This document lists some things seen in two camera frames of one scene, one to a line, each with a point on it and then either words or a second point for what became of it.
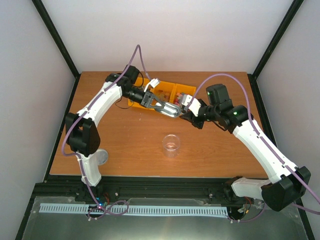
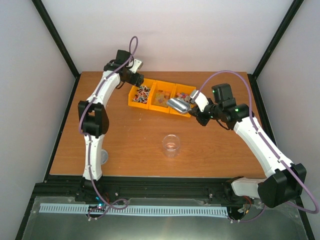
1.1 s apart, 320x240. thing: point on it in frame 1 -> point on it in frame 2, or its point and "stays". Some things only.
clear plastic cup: (171, 143) stays
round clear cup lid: (102, 156) stays
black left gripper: (147, 98) -> (138, 81)
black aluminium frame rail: (139, 187) stays
